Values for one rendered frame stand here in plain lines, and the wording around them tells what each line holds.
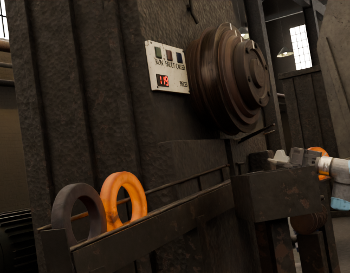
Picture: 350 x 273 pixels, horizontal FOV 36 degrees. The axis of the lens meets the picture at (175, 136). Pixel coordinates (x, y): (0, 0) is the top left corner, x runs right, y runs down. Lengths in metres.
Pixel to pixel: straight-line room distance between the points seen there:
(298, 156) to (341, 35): 2.94
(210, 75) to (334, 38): 3.04
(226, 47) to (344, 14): 2.94
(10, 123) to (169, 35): 7.75
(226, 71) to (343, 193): 0.64
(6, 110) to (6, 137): 0.49
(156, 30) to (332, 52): 3.14
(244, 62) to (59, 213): 1.13
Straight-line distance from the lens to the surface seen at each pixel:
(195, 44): 2.22
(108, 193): 1.37
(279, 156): 2.17
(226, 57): 2.12
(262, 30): 11.29
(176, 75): 2.05
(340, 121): 4.95
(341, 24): 5.00
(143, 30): 1.95
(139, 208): 1.50
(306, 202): 1.61
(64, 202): 1.23
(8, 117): 9.71
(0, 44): 8.95
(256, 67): 2.20
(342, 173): 2.09
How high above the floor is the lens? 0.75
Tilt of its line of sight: 4 degrees up
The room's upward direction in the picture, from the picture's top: 9 degrees counter-clockwise
